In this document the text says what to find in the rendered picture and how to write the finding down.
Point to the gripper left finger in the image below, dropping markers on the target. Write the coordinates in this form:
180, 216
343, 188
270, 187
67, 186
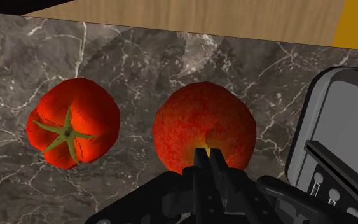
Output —
197, 189

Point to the red tomato with green stem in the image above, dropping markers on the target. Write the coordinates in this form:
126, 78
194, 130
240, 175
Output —
73, 122

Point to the red apple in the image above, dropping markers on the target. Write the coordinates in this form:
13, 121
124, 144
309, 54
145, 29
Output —
204, 121

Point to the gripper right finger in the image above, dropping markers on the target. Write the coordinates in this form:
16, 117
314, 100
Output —
237, 192

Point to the silver toaster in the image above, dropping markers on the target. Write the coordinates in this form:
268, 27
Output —
340, 130

